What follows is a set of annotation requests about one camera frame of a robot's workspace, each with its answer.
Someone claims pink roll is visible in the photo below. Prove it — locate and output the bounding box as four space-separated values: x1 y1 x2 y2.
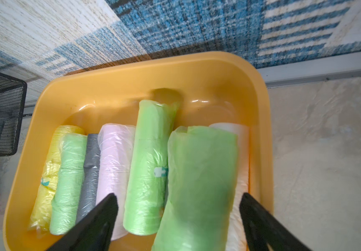
96 123 136 241

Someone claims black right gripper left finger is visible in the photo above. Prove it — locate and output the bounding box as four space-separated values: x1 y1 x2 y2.
48 193 118 251

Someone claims small dark grey roll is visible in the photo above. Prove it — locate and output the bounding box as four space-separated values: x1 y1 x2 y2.
76 134 101 223

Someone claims large light green roll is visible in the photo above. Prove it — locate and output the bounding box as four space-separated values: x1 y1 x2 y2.
50 133 87 235

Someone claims yellow trash bag roll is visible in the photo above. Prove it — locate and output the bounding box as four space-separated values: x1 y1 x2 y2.
28 125 84 232

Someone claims fat green roll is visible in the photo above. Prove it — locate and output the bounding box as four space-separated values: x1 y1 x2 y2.
152 126 238 251

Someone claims black mesh shelf rack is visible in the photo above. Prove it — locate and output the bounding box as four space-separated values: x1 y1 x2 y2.
0 73 27 157

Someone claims plain light green roll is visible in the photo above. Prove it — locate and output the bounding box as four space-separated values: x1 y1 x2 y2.
123 100 177 236

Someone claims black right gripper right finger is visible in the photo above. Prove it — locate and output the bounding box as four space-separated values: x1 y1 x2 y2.
239 192 309 251

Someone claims white roll red label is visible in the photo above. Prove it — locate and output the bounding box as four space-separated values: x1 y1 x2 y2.
210 123 249 251

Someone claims yellow plastic storage box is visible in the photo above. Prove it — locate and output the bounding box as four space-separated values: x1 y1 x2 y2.
3 52 274 251

